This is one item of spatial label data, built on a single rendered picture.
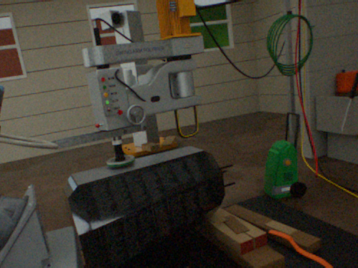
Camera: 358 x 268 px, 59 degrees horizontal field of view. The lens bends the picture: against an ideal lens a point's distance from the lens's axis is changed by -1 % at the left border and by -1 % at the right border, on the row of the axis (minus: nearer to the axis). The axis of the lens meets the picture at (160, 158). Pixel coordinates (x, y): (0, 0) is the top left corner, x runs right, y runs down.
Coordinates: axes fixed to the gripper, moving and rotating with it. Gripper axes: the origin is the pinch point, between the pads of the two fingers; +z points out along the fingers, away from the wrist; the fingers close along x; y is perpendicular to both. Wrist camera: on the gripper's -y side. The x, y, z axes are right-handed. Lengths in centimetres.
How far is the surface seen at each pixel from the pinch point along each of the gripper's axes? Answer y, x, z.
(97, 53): 27, 50, -72
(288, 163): 139, 229, -24
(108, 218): 58, 53, 32
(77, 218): 39, 45, 37
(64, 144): 18.7, 43.3, -8.3
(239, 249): 130, 117, 43
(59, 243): 85, -18, 26
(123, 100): 40, 70, -45
